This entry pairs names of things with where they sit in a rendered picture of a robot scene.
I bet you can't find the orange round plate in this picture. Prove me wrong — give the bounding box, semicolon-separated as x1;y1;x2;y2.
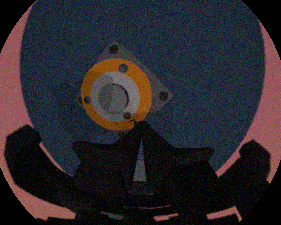
80;58;152;131

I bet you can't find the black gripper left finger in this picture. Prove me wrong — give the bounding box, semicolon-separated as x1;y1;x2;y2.
72;121;143;190

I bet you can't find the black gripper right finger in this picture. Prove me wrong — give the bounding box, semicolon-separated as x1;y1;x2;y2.
141;121;214;190

